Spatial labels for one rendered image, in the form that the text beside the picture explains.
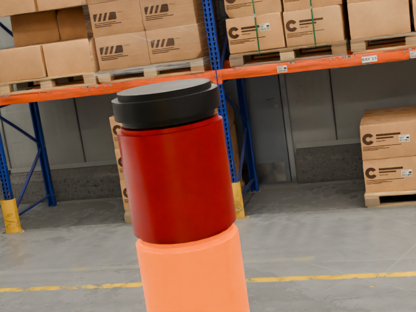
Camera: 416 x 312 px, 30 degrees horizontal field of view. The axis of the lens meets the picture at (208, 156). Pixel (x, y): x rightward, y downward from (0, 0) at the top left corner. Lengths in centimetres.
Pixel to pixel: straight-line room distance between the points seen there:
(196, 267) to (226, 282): 2
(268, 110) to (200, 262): 907
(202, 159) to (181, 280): 6
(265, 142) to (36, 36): 300
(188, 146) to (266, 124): 911
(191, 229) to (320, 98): 902
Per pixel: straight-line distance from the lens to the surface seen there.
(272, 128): 945
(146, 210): 35
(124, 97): 35
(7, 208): 932
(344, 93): 933
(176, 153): 34
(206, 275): 36
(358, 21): 791
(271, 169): 957
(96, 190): 1022
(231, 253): 36
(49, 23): 930
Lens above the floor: 238
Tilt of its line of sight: 12 degrees down
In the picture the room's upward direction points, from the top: 8 degrees counter-clockwise
